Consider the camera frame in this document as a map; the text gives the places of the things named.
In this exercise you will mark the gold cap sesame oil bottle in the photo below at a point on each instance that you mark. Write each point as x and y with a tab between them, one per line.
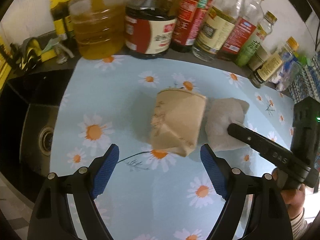
282	55

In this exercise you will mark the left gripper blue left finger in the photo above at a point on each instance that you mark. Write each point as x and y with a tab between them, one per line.
51	216

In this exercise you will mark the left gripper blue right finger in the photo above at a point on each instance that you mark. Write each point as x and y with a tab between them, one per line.
255	200

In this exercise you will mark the yellow dish soap bottle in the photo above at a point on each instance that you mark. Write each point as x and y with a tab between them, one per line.
5	67

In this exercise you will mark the yellow cap clear bottle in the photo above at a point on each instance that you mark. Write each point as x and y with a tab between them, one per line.
216	27

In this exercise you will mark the black kitchen sink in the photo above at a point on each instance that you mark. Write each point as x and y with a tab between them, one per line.
29	108

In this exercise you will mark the tall red label liquor bottle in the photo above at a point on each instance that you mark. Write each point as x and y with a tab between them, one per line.
250	14

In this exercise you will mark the blue patterned curtain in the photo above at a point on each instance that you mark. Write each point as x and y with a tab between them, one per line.
307	82

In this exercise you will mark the blue white salt bag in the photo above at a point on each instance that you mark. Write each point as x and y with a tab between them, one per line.
285	75

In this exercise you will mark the striped right sleeve forearm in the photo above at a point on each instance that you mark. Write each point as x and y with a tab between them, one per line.
299	226

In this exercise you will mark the large cooking oil jug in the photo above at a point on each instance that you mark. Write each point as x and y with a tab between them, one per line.
98	27

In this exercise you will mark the green pepper oil bottle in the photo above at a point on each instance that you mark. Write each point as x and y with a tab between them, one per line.
264	28

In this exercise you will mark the yellow black scrub sponge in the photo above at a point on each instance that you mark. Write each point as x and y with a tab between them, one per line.
32	52

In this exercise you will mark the red label vinegar bottle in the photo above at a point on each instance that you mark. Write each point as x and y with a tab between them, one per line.
190	17

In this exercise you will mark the person's right hand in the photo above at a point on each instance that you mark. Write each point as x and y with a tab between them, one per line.
294	199

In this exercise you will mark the small brown spice jar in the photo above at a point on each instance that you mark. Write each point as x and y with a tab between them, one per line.
260	56

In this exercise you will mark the dark soy sauce jar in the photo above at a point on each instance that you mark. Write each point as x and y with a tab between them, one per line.
148	28

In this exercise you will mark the green cap sauce bottle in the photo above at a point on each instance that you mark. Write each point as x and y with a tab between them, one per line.
59	10

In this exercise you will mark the white cloth rag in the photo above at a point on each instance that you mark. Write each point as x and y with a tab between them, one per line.
225	124

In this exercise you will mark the crushed brown paper cup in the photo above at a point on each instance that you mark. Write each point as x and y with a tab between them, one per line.
177	120

